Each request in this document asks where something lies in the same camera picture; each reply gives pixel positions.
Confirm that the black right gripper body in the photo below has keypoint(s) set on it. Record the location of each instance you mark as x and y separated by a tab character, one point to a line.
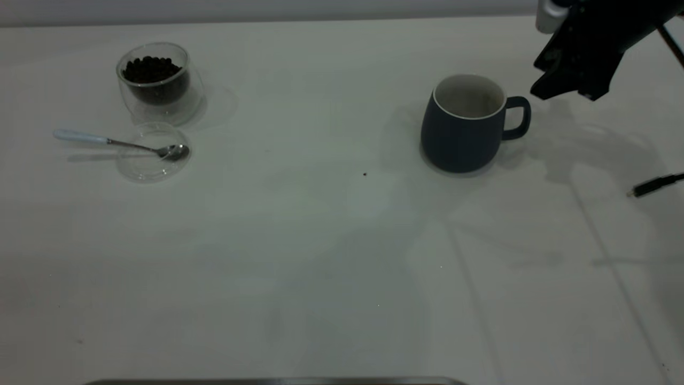
598	37

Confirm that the dark coffee beans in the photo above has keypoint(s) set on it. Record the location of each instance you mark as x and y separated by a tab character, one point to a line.
152	72

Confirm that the clear glass saucer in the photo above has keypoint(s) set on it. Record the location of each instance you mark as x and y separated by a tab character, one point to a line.
141	168

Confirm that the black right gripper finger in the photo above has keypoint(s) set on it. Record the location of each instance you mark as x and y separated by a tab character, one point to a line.
556	85
594	92

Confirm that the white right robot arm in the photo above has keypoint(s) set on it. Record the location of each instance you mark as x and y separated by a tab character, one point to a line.
550	15

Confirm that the double-wall clear glass cup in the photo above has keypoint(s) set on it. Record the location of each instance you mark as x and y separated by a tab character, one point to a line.
160	109

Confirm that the dark blue-grey ceramic mug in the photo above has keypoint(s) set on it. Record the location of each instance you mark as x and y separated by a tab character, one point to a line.
459	144

